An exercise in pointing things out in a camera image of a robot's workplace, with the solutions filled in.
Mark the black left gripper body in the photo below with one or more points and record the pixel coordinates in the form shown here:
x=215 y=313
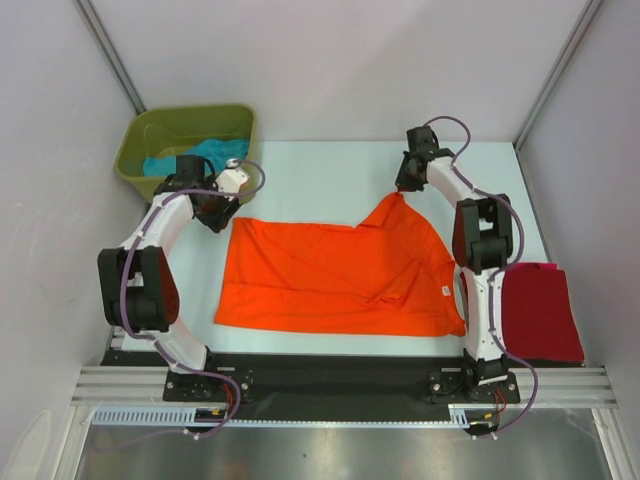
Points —
x=217 y=211

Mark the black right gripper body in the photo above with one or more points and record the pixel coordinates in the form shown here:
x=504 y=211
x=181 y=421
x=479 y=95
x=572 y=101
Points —
x=405 y=178

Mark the orange t shirt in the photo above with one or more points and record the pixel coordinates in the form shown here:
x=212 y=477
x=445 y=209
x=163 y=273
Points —
x=389 y=275

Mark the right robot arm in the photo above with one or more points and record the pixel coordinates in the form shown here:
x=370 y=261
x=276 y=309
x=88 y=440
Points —
x=482 y=243

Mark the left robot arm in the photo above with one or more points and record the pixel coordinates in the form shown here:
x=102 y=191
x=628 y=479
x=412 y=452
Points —
x=138 y=290

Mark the teal t shirt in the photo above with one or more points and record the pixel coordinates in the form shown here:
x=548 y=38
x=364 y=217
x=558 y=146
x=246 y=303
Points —
x=217 y=152

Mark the olive green plastic bin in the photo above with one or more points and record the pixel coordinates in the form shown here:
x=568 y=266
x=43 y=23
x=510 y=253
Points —
x=164 y=132

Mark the folded red t shirt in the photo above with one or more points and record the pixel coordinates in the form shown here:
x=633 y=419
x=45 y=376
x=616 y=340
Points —
x=537 y=319

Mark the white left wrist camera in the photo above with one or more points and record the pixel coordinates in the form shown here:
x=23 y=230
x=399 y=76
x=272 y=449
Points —
x=232 y=178

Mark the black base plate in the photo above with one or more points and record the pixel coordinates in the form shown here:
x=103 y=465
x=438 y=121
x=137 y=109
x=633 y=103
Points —
x=339 y=389

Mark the slotted cable duct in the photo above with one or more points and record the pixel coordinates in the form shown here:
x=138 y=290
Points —
x=150 y=415

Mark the aluminium rail frame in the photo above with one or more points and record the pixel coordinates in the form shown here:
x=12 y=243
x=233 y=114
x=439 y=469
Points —
x=143 y=386

